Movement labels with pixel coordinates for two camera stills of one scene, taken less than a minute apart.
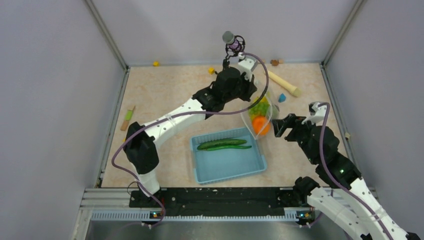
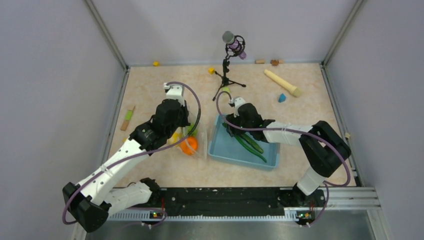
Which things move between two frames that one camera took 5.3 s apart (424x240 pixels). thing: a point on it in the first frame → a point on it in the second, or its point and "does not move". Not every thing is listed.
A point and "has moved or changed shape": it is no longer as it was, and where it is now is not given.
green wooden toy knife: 128,117 does not move
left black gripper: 250,87 → 185,112
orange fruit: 261,125 has moved or changed shape
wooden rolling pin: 295,91 does not move
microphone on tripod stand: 235,45 does not move
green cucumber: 220,142 → 251,142
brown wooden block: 274,62 does not move
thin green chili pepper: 227,147 → 242,144
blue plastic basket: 211,166 → 222,145
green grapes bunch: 261,108 → 189,128
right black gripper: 291,120 → 233,131
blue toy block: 282,97 does not move
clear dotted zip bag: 262,108 → 195,145
